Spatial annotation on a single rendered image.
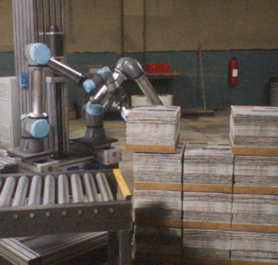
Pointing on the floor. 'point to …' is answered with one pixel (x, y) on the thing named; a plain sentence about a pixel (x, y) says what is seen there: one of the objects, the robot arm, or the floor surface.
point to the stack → (206, 203)
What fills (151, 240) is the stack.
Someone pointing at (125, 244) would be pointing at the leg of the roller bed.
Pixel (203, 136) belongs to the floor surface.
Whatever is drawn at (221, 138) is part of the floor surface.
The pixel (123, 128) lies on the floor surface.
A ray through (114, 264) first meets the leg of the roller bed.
